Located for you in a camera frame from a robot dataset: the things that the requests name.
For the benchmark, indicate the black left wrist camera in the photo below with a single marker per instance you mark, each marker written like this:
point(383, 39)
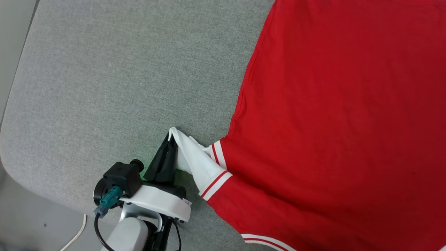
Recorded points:
point(120, 177)

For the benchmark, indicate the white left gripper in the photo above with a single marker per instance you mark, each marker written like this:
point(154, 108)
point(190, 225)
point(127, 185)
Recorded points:
point(163, 200)

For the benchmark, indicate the red garment with white trim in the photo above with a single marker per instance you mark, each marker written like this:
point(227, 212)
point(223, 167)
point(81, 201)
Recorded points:
point(331, 122)

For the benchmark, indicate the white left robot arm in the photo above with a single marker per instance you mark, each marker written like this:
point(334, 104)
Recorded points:
point(129, 233)

